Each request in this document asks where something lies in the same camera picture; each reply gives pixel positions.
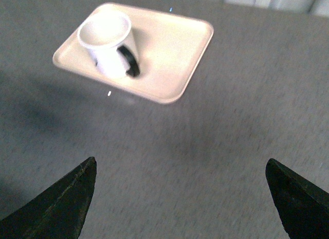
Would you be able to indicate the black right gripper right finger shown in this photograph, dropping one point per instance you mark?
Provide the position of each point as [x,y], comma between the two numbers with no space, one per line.
[302,206]

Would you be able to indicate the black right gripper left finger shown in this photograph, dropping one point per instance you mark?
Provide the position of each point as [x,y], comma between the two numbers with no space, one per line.
[59,211]

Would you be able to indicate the white smiley face mug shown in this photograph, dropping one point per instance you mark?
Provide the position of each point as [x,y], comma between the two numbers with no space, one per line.
[109,40]

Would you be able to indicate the pink rectangular tray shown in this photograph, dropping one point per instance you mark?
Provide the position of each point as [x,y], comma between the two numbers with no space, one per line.
[170,46]

